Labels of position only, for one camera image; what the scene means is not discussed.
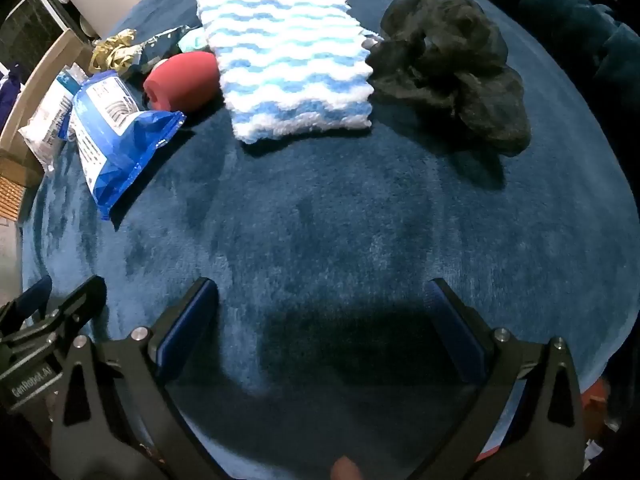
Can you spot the blue white striped knit cloth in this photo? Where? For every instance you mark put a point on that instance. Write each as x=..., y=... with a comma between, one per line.
x=285, y=55

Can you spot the black cloth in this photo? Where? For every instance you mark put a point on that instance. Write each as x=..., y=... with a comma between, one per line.
x=450, y=75

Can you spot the teal small cloth item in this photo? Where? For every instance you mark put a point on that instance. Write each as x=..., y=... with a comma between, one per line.
x=192, y=40

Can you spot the cardboard box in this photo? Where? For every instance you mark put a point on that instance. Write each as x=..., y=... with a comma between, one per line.
x=55, y=55

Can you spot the blue plush blanket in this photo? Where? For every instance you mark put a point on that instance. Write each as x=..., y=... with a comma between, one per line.
x=320, y=210

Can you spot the red makeup sponge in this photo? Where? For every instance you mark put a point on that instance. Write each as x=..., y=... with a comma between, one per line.
x=180, y=80

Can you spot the blue plastic packet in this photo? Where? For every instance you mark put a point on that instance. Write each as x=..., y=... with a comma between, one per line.
x=120, y=150

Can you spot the yellow patterned cloth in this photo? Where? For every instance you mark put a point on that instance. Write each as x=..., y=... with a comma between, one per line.
x=112, y=52

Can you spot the rolled blue quilt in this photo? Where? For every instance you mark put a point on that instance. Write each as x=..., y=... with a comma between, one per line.
x=550, y=0

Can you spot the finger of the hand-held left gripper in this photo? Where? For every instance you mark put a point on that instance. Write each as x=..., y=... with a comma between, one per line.
x=82, y=302
x=35, y=295

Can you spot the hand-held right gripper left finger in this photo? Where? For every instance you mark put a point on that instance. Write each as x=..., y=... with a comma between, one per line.
x=185, y=327

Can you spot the white purple tissue packet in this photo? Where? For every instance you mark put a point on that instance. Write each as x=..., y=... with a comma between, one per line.
x=45, y=115

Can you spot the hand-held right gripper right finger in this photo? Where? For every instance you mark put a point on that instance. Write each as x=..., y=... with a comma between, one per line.
x=457, y=332

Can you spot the small dark blue packet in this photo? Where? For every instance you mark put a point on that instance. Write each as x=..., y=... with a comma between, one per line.
x=155, y=47

